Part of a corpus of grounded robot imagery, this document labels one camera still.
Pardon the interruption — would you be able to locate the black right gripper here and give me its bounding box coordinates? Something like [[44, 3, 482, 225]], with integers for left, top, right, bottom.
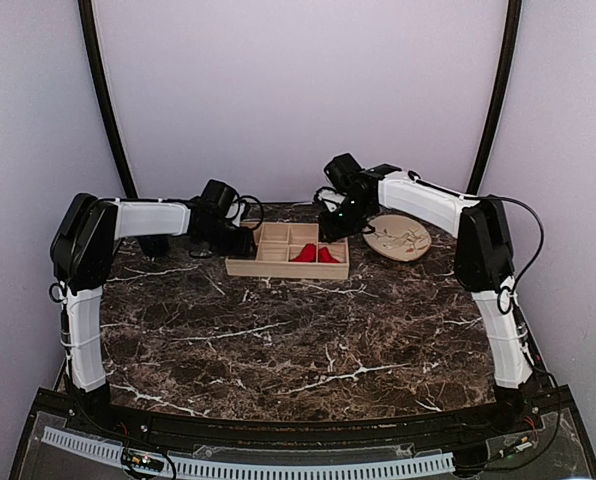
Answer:
[[319, 195, 374, 243]]

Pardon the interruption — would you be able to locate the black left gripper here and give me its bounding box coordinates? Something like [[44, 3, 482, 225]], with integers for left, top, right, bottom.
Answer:
[[199, 220, 257, 258]]

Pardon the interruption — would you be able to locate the plain red sock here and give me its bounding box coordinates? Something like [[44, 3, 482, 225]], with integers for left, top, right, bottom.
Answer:
[[318, 247, 339, 264]]

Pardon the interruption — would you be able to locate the red Santa face sock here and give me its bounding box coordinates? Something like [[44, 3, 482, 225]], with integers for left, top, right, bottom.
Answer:
[[290, 243, 317, 263]]

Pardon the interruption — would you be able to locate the wooden compartment tray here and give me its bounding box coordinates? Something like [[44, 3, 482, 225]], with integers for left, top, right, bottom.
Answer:
[[225, 222, 350, 280]]

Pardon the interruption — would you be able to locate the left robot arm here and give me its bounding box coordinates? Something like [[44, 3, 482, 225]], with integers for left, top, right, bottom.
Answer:
[[50, 193, 261, 393]]

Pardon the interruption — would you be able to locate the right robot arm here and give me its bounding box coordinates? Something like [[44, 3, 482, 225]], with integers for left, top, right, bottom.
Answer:
[[314, 154, 533, 389]]

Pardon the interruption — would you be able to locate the cream painted ceramic plate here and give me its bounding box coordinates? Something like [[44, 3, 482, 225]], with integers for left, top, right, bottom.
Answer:
[[363, 214, 432, 262]]

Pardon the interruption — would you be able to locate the dark blue cup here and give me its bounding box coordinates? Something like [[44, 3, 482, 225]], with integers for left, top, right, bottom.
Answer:
[[137, 236, 169, 258]]

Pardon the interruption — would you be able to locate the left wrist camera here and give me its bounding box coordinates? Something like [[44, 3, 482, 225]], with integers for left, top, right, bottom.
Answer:
[[200, 179, 240, 221]]

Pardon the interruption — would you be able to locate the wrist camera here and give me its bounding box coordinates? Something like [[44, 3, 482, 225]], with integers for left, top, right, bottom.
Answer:
[[324, 153, 362, 193], [200, 179, 240, 221]]

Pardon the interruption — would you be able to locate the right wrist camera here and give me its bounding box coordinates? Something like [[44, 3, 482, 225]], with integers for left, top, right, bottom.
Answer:
[[324, 153, 362, 193]]

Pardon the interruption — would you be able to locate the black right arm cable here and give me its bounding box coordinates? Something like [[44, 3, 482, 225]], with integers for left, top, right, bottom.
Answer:
[[495, 195, 547, 316]]

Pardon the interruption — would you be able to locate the black front rail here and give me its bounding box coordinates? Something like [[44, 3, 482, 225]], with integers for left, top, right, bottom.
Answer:
[[23, 386, 573, 452]]

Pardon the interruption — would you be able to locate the left black frame post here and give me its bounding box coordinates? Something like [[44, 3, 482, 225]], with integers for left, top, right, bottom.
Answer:
[[77, 0, 138, 199]]

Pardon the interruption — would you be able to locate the black frame post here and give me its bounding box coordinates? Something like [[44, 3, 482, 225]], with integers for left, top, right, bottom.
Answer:
[[466, 0, 523, 195], [77, 0, 138, 199]]

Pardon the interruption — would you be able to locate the white perforated cable duct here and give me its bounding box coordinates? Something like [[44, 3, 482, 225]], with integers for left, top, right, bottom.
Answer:
[[40, 427, 455, 479]]

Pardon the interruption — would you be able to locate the right black frame post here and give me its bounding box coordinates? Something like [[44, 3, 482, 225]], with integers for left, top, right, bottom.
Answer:
[[466, 0, 523, 195]]

